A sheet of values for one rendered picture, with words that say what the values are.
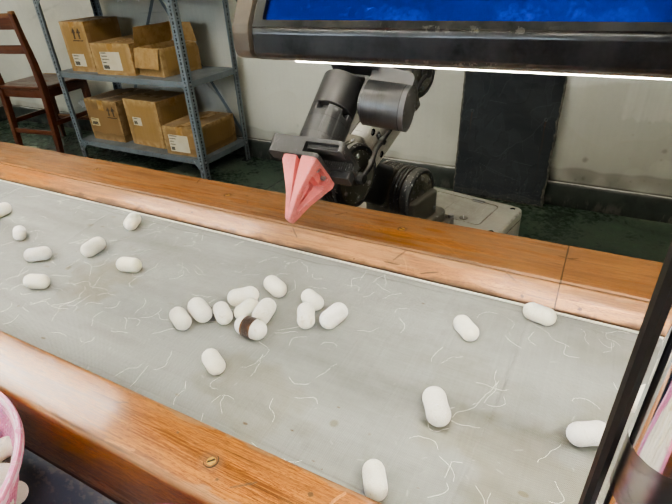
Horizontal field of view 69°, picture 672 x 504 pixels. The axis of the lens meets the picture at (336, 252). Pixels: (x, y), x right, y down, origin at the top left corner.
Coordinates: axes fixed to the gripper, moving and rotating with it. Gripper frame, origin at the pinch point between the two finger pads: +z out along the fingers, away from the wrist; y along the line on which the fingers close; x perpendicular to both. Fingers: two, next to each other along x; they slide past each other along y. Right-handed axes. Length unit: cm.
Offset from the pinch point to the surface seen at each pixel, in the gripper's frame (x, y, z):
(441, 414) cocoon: -5.8, 24.6, 16.4
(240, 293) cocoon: -1.5, -1.7, 11.2
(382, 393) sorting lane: -3.3, 18.6, 16.4
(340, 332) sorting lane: 0.5, 11.0, 11.8
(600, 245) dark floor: 167, 41, -72
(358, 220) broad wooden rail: 11.4, 3.4, -5.2
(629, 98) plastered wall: 149, 39, -132
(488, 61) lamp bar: -30.6, 26.3, 1.4
